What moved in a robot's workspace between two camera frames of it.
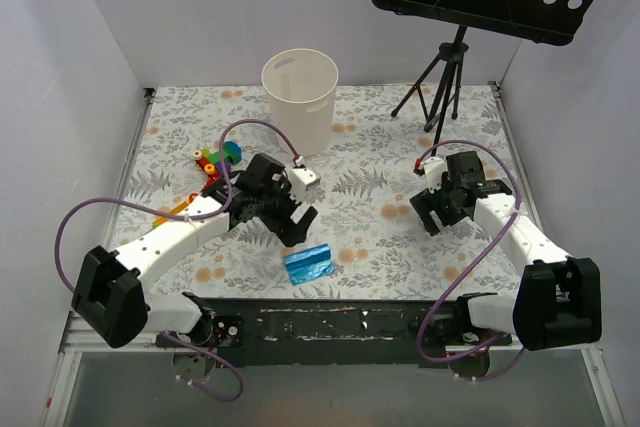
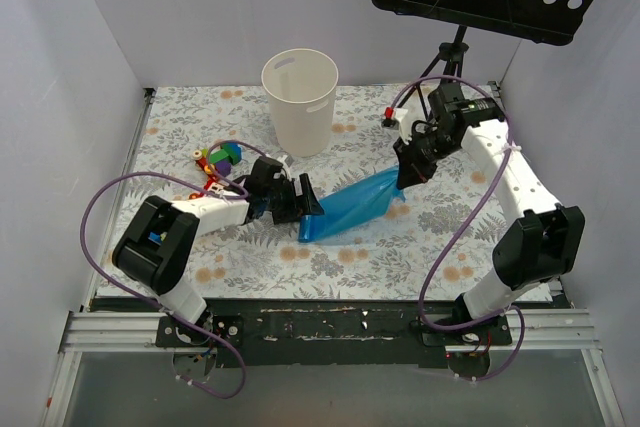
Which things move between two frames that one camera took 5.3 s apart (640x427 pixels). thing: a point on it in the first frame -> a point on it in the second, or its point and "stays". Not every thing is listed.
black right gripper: (435, 207) -> (417, 158)
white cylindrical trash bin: (300, 86) stays
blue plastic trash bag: (310, 264) -> (351, 210)
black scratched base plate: (334, 331) stays
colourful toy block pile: (209, 167) stays
